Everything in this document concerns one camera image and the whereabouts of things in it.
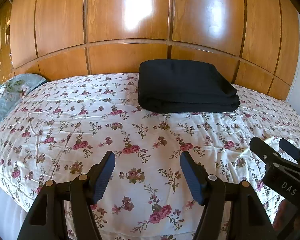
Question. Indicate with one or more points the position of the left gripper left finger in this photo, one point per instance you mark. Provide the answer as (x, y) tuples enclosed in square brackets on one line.
[(46, 217)]

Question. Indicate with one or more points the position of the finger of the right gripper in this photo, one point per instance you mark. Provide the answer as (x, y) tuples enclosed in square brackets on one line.
[(290, 149), (267, 154)]

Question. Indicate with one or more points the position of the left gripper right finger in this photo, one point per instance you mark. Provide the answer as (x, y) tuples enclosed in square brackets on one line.
[(248, 218)]

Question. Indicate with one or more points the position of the black pants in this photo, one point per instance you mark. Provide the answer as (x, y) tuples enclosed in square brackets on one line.
[(183, 86)]

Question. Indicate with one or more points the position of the person's right hand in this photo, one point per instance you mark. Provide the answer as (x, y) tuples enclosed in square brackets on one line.
[(282, 215)]

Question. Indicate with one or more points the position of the floral bed quilt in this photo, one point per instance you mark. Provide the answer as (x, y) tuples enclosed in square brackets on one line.
[(64, 127)]

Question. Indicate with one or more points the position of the blue floral pillow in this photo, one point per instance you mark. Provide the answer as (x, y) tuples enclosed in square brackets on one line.
[(15, 89)]

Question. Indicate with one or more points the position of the wooden slatted side shelf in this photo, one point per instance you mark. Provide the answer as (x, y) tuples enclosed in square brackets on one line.
[(6, 67)]

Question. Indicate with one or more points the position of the wooden headboard wall panel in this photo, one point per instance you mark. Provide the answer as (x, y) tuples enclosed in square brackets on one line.
[(252, 43)]

